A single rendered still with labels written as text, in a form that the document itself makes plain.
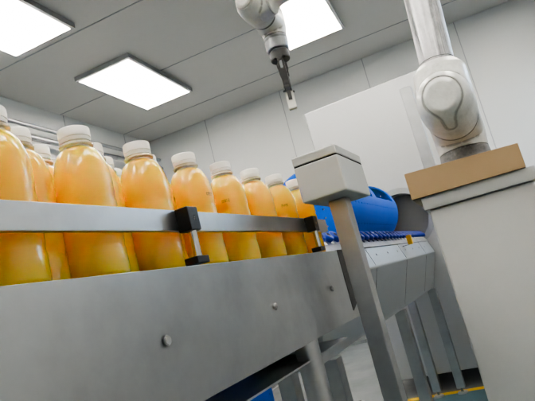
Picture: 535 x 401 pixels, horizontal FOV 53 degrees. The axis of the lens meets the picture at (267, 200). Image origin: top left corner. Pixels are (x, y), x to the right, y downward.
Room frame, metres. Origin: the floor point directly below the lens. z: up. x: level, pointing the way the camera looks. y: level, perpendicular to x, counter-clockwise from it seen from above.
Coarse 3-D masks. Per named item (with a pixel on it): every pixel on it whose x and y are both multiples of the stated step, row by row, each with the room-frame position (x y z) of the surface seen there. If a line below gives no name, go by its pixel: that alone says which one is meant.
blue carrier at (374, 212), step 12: (288, 180) 1.90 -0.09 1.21; (372, 192) 2.24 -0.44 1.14; (384, 192) 2.58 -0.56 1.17; (360, 204) 1.97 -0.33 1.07; (372, 204) 2.14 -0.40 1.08; (384, 204) 2.35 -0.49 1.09; (324, 216) 1.86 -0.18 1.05; (360, 216) 1.98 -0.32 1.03; (372, 216) 2.14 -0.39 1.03; (384, 216) 2.34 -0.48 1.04; (396, 216) 2.59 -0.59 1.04; (360, 228) 2.04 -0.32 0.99; (372, 228) 2.21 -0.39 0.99; (384, 228) 2.42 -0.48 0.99
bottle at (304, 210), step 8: (296, 192) 1.28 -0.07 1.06; (296, 200) 1.27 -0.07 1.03; (304, 208) 1.27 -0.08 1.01; (312, 208) 1.28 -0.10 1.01; (304, 216) 1.27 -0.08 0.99; (304, 232) 1.27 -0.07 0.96; (312, 232) 1.27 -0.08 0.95; (320, 232) 1.29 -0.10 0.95; (312, 240) 1.27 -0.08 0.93; (320, 240) 1.28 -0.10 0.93
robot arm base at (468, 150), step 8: (472, 144) 1.62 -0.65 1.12; (480, 144) 1.62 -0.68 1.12; (488, 144) 1.65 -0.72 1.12; (448, 152) 1.65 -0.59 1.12; (456, 152) 1.63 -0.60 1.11; (464, 152) 1.62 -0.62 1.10; (472, 152) 1.61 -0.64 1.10; (480, 152) 1.61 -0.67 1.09; (440, 160) 1.70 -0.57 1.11; (448, 160) 1.65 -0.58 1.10
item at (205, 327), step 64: (320, 256) 1.16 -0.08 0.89; (0, 320) 0.43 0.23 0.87; (64, 320) 0.49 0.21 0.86; (128, 320) 0.57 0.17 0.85; (192, 320) 0.67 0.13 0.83; (256, 320) 0.83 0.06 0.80; (320, 320) 1.07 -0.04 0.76; (0, 384) 0.42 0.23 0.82; (64, 384) 0.48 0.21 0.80; (128, 384) 0.55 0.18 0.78; (192, 384) 0.64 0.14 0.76; (256, 384) 0.90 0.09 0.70; (320, 384) 1.03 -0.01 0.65
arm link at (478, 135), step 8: (480, 112) 1.66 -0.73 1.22; (480, 120) 1.60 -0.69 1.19; (480, 128) 1.61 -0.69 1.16; (432, 136) 1.66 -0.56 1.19; (472, 136) 1.61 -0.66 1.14; (480, 136) 1.63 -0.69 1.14; (440, 144) 1.66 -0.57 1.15; (448, 144) 1.64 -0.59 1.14; (456, 144) 1.63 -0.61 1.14; (464, 144) 1.62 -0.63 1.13; (440, 152) 1.68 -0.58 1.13
